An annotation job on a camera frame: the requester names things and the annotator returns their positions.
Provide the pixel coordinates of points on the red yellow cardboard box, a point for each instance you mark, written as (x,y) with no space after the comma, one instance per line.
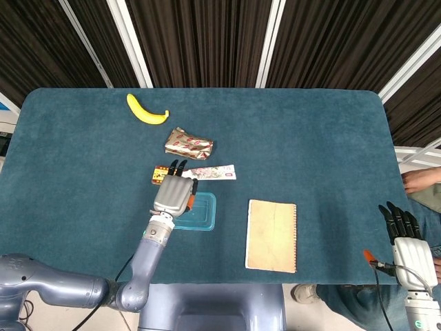
(158,176)

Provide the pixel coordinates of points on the bystander bare hand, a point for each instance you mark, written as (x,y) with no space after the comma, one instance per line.
(422,179)

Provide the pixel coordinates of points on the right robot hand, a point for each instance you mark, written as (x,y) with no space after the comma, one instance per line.
(415,262)

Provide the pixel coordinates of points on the teal tablecloth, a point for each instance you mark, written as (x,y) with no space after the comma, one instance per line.
(293,138)

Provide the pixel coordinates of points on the yellow spiral notebook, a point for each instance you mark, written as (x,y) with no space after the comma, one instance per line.
(272,234)

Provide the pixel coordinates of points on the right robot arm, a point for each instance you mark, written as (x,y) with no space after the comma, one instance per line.
(423,313)

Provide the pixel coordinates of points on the gold foil snack packet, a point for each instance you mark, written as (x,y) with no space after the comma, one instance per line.
(187,145)

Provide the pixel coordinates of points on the white frame post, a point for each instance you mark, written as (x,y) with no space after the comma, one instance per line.
(270,45)
(406,70)
(86,45)
(131,45)

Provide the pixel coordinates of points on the blue-grey robot torso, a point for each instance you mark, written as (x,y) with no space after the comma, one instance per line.
(213,307)

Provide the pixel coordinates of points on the teal container lid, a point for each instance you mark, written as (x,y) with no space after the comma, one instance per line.
(205,213)

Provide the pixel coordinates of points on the yellow banana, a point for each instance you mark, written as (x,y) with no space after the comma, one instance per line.
(144,115)

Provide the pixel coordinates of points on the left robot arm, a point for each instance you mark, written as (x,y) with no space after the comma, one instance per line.
(144,269)

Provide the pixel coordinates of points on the olive green garment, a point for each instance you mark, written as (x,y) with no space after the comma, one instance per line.
(430,200)

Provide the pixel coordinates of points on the white metal frame rails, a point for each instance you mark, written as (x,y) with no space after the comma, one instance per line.
(413,151)

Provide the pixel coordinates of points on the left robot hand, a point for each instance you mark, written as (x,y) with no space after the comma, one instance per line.
(172,196)

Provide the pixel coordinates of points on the grey sneaker shoe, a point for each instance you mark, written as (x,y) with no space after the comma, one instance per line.
(305,293)

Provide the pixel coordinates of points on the dark pleated curtain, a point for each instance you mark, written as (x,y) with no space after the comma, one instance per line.
(206,41)

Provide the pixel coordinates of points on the white pink snack packet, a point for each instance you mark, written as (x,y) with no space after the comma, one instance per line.
(213,172)

